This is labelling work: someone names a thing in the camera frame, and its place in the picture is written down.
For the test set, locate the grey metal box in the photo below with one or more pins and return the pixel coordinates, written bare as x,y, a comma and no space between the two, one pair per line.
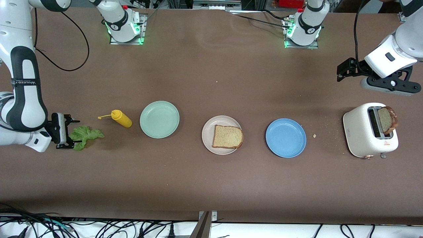
216,4

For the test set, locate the mint green plate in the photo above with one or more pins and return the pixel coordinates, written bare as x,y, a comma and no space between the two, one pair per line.
159,119

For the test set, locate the grey metal bar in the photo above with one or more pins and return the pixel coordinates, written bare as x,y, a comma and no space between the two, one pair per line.
202,228

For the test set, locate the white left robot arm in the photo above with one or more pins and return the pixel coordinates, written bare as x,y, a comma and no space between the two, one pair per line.
309,23

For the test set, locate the green lettuce leaf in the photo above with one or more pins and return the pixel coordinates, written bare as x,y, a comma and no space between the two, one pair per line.
87,134

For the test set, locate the red box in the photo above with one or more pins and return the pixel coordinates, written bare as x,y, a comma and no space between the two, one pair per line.
290,3

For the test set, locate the white toaster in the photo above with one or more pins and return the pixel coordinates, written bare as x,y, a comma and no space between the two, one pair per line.
358,132

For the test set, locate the yellow squeeze bottle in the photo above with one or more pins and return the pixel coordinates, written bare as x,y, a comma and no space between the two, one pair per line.
123,120

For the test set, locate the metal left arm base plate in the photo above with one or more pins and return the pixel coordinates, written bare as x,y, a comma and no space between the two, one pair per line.
300,47

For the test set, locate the blue plate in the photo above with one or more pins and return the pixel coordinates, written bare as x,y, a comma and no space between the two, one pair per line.
286,138

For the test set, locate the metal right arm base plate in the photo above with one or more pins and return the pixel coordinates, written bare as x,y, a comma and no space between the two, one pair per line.
142,28

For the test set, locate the toasted bread slice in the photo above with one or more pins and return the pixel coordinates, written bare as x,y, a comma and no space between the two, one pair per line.
386,120
228,136

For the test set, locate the metal corner bracket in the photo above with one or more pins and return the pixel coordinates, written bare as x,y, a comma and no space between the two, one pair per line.
214,216

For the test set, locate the beige plate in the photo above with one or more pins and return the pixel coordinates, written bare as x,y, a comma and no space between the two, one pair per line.
210,132

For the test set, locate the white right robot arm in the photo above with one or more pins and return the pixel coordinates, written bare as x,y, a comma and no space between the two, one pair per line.
24,105

